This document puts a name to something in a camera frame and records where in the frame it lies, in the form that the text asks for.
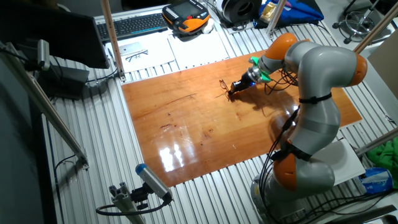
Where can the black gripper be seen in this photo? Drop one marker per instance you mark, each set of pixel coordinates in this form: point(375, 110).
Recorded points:
point(246, 84)

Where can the brown frame glasses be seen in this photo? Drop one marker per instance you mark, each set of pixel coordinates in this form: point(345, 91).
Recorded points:
point(223, 84)

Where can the silver orange robot arm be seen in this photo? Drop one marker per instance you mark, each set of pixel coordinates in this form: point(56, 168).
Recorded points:
point(323, 68)

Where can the printed paper sheet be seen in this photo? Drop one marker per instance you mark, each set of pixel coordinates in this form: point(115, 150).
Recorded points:
point(155, 57)
point(199, 49)

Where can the wooden board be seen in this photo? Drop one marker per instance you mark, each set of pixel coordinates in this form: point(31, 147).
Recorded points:
point(186, 130)

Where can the yellow plastic packet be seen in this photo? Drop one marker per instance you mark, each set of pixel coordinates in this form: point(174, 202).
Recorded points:
point(267, 12)

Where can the orange black teach pendant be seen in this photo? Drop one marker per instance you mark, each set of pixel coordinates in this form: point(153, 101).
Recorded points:
point(186, 18)

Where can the blue cloth bag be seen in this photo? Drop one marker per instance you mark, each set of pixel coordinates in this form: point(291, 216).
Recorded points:
point(301, 12)

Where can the silver smartphone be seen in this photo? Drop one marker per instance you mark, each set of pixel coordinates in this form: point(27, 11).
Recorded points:
point(130, 48)

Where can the black keyboard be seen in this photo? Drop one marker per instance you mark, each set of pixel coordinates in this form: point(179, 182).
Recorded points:
point(133, 26)

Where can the chrome stool base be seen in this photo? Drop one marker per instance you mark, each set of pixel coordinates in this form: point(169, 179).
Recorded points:
point(360, 22)

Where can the grey cardboard panel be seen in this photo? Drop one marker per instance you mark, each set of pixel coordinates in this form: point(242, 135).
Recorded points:
point(387, 68)

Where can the aluminium profile stub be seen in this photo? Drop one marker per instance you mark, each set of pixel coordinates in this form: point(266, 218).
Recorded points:
point(124, 202)

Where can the green cloth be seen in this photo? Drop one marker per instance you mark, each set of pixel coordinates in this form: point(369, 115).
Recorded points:
point(385, 158)

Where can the blue tissue packet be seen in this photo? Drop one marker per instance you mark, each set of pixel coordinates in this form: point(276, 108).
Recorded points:
point(376, 180)

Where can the dark grey box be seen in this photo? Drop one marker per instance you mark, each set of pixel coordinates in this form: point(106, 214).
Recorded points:
point(65, 82)

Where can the black monitor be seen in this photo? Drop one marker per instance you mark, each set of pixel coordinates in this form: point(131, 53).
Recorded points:
point(46, 31)

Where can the metal frame post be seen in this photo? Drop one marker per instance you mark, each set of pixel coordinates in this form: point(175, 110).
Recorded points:
point(276, 17)
point(376, 28)
point(112, 37)

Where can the black frame glasses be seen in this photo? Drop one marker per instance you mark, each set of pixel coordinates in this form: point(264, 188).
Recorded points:
point(136, 55)

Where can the silver camera with blue end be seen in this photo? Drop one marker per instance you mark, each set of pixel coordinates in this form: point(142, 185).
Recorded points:
point(152, 182)

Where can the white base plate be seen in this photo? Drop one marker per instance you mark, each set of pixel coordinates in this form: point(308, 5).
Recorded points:
point(345, 155)

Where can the black camera clamp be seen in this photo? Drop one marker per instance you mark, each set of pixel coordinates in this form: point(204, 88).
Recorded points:
point(140, 194)

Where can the slanted aluminium frame bar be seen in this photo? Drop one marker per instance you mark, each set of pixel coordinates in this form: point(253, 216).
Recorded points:
point(46, 107)

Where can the silver camera on frame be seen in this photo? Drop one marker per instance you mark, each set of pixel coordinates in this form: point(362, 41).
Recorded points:
point(43, 54)

